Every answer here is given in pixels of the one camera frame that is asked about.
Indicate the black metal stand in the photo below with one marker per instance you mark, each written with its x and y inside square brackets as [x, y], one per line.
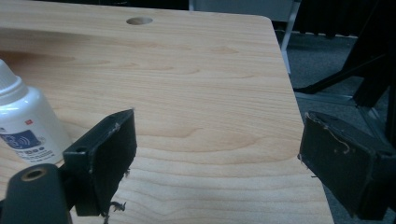
[364, 59]

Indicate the white plastic bottle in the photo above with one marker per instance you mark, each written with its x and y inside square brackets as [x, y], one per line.
[23, 124]

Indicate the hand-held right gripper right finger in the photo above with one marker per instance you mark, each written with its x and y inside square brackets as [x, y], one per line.
[342, 161]

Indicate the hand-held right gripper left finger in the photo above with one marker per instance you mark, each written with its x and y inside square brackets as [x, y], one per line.
[102, 155]

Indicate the white table leg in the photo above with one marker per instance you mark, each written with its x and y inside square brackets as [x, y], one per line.
[288, 34]

